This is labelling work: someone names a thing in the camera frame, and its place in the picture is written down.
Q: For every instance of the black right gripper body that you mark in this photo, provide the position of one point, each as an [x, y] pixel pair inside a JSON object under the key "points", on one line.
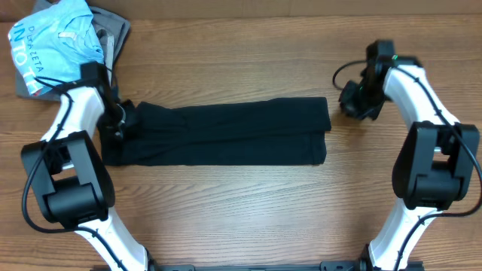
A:
{"points": [[352, 99]]}

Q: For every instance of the grey folded t-shirt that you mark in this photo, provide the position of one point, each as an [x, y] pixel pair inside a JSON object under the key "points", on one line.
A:
{"points": [[111, 30]]}

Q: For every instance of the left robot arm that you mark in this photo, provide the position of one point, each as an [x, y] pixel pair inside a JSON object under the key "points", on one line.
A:
{"points": [[69, 189]]}

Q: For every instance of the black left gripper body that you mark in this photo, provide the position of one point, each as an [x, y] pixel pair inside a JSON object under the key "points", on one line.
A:
{"points": [[112, 123]]}

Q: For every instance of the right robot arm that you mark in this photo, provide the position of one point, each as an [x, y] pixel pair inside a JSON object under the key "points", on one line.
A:
{"points": [[434, 167]]}

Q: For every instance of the light blue folded t-shirt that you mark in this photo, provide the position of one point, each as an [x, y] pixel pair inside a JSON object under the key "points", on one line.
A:
{"points": [[54, 43]]}

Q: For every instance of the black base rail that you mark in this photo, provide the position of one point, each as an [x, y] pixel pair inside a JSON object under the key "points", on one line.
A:
{"points": [[256, 267]]}

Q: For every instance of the black t-shirt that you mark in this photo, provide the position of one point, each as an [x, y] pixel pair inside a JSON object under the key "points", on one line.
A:
{"points": [[276, 132]]}

